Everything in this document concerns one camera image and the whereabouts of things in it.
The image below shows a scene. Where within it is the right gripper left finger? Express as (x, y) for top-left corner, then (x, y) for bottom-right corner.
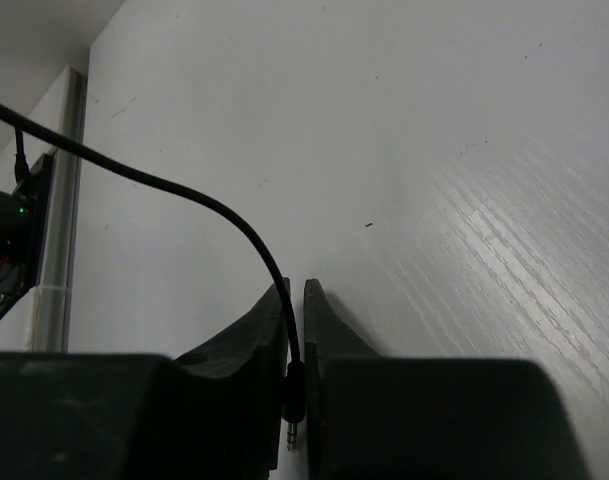
(0, 287), (287, 479)

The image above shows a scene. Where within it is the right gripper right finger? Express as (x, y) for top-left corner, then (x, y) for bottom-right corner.
(303, 279), (590, 479)

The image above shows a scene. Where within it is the black headphone audio cable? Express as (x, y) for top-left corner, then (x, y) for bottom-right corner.
(0, 94), (308, 452)

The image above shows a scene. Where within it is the aluminium front rail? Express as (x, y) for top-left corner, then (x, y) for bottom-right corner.
(31, 67), (88, 351)

